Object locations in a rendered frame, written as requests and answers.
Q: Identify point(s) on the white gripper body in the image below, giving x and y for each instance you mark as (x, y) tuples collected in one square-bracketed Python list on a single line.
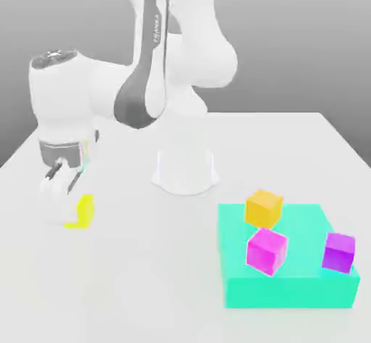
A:
[(55, 195)]

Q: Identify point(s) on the small yellow cube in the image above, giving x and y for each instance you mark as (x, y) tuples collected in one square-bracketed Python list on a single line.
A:
[(85, 209)]

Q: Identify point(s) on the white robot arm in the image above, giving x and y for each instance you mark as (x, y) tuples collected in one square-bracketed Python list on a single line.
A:
[(185, 67)]

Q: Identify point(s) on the small orange cube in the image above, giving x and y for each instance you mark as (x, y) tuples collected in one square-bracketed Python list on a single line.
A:
[(263, 209)]

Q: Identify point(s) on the small magenta cube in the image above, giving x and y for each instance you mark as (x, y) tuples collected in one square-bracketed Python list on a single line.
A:
[(266, 251)]

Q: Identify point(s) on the small purple cube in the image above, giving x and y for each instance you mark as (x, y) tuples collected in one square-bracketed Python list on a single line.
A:
[(338, 252)]

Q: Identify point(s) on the large turquoise box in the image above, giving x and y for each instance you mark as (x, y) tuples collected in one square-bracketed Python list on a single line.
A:
[(301, 288)]

